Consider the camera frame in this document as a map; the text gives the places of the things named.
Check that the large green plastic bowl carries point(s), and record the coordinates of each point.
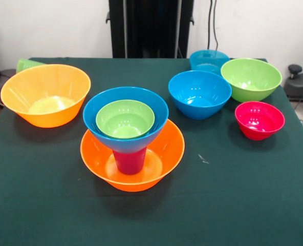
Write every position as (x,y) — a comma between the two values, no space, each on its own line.
(251,74)

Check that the blue plastic bowl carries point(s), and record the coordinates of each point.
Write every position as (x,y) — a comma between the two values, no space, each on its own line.
(198,89)
(159,110)

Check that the small pink plastic bowl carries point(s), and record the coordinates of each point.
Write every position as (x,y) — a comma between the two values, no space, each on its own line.
(259,118)

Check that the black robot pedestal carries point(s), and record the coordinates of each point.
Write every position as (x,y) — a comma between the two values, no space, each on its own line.
(146,25)

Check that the small translucent blue bowl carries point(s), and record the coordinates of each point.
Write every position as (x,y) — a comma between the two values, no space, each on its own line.
(209,60)

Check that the black stand base with knob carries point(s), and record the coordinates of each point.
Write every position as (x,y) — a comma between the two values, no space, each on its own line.
(302,84)

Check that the green plastic cup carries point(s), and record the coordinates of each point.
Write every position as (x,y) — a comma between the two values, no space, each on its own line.
(26,65)

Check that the large orange plastic bowl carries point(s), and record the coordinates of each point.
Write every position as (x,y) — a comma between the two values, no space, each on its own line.
(44,82)
(169,153)

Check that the small green plastic bowl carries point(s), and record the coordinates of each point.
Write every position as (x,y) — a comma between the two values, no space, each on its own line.
(126,118)

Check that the purple plastic cup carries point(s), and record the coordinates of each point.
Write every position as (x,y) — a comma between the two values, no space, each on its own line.
(129,164)

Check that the dark green table cloth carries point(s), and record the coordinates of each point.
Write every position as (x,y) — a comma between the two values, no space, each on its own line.
(228,205)

